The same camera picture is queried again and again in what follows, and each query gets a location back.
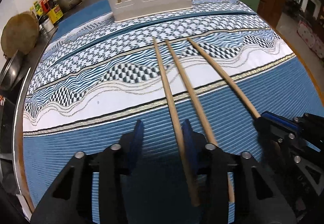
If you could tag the red white small item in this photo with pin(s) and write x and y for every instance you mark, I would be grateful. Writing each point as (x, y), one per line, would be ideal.
(2, 100)

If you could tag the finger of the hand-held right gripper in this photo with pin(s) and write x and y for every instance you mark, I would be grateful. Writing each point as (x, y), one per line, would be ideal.
(278, 119)
(268, 127)

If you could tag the blue patterned table mat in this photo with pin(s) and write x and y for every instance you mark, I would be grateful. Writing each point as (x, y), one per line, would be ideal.
(88, 153)

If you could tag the dark kitchen sink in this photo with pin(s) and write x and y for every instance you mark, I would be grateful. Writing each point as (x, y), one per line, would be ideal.
(7, 122)

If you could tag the green label condiment bottle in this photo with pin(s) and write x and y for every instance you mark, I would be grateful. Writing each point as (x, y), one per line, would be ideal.
(36, 7)

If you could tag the pink patterned carton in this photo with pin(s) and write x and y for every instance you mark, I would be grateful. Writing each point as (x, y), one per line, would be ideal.
(311, 36)

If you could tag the stainless steel bowl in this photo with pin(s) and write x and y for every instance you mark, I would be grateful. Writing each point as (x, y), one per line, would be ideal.
(12, 69)

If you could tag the round wooden chopping board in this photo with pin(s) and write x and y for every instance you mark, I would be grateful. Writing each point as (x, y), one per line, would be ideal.
(20, 34)

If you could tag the tan wooden chopstick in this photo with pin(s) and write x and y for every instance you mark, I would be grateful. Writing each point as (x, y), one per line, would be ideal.
(222, 74)
(167, 92)
(188, 87)

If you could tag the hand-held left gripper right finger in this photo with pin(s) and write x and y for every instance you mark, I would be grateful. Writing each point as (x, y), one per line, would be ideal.
(188, 138)

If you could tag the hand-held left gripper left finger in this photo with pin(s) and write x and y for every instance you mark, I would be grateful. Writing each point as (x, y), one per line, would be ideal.
(135, 143)

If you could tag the small white jar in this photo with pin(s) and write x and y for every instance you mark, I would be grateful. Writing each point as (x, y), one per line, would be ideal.
(48, 25)

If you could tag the yellow tin can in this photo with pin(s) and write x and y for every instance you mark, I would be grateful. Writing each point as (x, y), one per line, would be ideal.
(55, 12)

